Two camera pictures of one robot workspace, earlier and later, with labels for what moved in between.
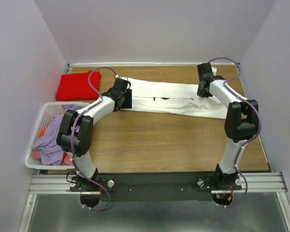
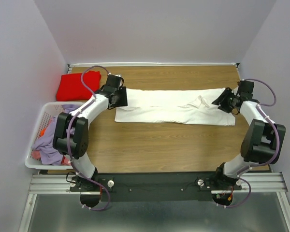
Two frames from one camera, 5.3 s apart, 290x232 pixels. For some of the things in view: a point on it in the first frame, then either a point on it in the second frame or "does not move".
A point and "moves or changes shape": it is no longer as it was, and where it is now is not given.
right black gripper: x=200 y=93 -> x=221 y=99
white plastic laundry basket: x=50 y=109 does not move
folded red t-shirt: x=76 y=87 does not move
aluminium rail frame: x=57 y=183 does not move
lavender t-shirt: x=50 y=152 does not move
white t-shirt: x=174 y=99 moves or changes shape
